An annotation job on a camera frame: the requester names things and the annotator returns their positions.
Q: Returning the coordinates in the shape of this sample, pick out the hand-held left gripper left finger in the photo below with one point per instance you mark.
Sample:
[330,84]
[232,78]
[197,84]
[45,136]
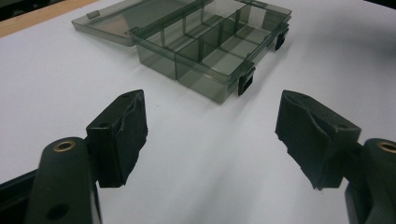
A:
[120,140]

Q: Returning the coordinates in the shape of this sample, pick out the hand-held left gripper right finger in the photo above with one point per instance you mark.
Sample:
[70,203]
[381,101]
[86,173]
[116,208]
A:
[314,140]

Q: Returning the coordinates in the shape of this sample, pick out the grey transparent compartment box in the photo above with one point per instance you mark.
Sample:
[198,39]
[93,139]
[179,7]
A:
[199,46]

